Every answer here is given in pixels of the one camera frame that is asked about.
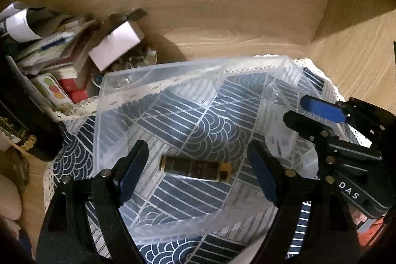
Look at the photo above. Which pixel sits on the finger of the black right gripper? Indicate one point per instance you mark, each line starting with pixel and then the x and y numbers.
pixel 307 128
pixel 323 109

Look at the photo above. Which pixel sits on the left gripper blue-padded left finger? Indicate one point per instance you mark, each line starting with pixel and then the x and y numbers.
pixel 66 236

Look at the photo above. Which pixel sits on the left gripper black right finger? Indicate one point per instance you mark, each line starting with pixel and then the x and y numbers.
pixel 330 236

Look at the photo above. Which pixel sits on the small dark amber bottle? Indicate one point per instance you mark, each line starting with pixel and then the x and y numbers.
pixel 194 169

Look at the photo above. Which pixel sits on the person's hand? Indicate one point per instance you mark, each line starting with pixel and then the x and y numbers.
pixel 357 216

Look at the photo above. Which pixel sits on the pink insulated jug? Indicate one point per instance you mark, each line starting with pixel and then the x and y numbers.
pixel 10 201

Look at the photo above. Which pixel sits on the blue white patterned cloth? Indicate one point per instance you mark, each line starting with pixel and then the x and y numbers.
pixel 185 158

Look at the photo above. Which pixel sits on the clear plastic storage box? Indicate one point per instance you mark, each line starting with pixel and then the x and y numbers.
pixel 198 140

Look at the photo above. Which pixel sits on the dark wine bottle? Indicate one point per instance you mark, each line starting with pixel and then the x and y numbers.
pixel 23 122

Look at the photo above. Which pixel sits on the stack of papers and books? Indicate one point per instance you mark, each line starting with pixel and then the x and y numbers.
pixel 46 52

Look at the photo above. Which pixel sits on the white small carton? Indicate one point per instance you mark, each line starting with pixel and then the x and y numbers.
pixel 116 44

